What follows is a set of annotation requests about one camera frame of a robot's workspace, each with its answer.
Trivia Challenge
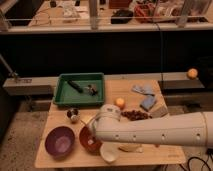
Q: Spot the black tool in tray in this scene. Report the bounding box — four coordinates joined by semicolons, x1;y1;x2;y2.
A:
67;80;83;93

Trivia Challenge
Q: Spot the red bowl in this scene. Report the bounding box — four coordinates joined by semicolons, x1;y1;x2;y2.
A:
79;126;102;153

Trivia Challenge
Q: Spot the orange fruit toy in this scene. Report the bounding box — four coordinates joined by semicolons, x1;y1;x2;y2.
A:
115;98;125;109

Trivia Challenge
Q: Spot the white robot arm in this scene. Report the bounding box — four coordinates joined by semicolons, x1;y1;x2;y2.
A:
88;104;213;148

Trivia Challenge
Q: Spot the small dark toy in tray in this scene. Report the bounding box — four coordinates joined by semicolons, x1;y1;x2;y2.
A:
88;84;98;96

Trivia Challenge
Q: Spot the blue cloth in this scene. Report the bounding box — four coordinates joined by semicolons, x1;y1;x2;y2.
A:
132;85;154;96

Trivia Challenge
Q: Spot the green plastic tray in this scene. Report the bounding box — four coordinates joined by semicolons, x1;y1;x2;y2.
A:
53;73;105;107

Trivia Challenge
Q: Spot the wooden block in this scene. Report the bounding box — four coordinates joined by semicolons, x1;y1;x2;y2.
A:
150;106;168;118

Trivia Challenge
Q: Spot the orange ball on shelf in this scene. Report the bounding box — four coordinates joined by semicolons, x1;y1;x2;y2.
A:
187;68;198;79

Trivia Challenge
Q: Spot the white bowl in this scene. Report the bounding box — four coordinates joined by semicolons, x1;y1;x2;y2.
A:
100;142;119;163

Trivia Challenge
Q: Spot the brown grape bunch toy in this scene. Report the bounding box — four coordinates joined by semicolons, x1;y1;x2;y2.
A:
121;110;149;121

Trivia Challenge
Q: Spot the blue sponge block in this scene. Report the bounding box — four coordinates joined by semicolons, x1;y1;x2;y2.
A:
140;96;156;111

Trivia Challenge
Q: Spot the pale banana toy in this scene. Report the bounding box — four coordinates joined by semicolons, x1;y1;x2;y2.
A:
118;144;143;153

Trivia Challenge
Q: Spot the black cable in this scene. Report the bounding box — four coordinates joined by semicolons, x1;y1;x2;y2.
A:
179;148;213;171

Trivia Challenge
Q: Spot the purple bowl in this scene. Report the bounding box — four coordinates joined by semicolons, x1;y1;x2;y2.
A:
45;126;75;158

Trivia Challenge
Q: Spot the small metal cup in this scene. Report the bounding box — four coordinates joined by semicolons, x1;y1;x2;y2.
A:
67;108;80;123

